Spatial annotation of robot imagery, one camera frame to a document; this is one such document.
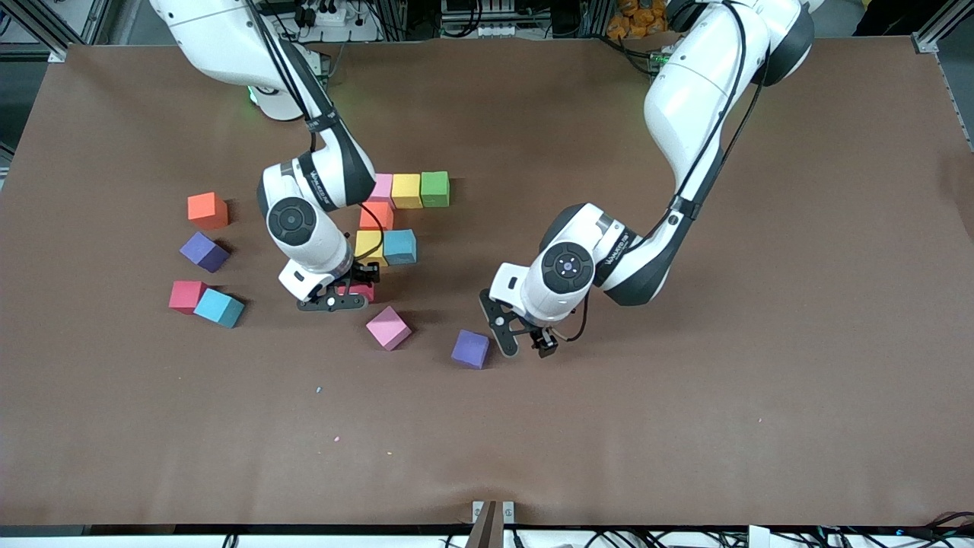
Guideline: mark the metal bracket plate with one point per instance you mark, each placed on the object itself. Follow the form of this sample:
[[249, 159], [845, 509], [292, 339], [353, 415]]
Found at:
[[508, 511]]

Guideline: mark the aluminium frame bar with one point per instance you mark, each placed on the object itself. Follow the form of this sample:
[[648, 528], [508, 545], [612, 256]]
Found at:
[[57, 55], [924, 44]]

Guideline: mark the white plug box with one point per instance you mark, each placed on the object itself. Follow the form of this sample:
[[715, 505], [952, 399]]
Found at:
[[759, 536]]

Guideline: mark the grey equipment box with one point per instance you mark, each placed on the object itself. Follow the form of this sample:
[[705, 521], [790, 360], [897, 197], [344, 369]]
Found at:
[[483, 11]]

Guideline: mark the bag of orange items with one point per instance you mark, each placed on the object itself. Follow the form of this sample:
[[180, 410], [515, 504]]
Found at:
[[635, 19]]

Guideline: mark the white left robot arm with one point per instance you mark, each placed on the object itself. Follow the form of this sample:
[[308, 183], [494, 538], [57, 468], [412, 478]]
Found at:
[[567, 270]]

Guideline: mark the yellow foam cube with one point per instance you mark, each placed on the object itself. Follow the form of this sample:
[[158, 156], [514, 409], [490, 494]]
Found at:
[[369, 243], [407, 191]]

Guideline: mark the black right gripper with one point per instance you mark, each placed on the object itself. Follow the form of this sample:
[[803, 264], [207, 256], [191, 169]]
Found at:
[[365, 272]]

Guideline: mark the red foam cube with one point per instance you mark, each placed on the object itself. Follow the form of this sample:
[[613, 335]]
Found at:
[[361, 292], [186, 297]]

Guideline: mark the white power strip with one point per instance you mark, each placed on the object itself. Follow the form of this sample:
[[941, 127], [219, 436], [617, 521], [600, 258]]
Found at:
[[332, 15]]

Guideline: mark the grey camera pole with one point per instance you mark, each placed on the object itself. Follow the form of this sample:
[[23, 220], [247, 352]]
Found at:
[[487, 529]]

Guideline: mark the orange foam cube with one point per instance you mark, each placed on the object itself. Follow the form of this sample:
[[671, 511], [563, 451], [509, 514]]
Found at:
[[207, 211], [378, 217]]

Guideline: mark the aluminium frame post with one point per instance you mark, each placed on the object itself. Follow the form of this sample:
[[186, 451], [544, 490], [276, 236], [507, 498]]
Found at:
[[597, 15], [394, 15]]

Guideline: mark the light blue foam cube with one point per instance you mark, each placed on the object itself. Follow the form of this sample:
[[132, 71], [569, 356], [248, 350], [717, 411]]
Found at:
[[218, 308], [400, 246]]

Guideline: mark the pink foam cube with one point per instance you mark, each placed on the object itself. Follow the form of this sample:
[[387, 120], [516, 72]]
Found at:
[[383, 189], [388, 328]]

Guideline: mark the purple foam cube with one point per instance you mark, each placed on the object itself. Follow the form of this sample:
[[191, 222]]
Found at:
[[202, 251], [470, 349]]

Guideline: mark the green foam cube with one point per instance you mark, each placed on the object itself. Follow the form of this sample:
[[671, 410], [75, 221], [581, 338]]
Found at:
[[435, 189]]

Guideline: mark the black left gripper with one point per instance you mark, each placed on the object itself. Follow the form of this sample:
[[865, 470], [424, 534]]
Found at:
[[542, 338]]

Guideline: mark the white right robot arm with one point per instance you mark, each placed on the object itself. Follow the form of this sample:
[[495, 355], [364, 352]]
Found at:
[[304, 236]]

